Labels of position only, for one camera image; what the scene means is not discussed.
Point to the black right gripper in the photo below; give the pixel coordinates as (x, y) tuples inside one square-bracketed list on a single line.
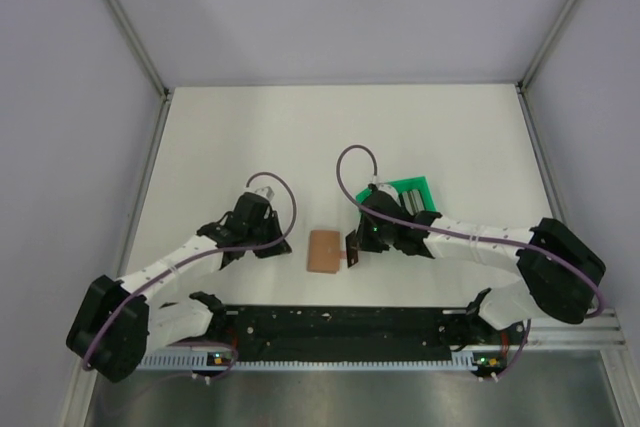
[(364, 242)]

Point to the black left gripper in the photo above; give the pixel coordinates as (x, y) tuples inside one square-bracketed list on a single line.
[(271, 218)]

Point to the green plastic card bin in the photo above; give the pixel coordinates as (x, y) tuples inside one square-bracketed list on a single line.
[(385, 203)]

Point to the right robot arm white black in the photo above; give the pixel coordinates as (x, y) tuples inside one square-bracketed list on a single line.
[(556, 272)]

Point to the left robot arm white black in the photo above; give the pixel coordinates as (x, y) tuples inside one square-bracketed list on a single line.
[(120, 321)]

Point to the stack of light cards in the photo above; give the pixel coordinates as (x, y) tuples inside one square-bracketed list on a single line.
[(413, 201)]

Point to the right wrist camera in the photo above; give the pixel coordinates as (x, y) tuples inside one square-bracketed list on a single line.
[(376, 181)]

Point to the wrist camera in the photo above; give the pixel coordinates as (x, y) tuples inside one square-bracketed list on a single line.
[(376, 181), (265, 192)]

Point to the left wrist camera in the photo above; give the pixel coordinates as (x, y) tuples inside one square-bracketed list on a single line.
[(265, 192)]

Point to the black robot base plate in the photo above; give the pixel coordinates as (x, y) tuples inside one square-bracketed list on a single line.
[(321, 333)]

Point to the grey slotted cable duct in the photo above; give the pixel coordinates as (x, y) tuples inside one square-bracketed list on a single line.
[(181, 359)]

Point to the aluminium frame rail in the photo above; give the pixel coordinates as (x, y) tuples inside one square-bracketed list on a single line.
[(600, 333)]

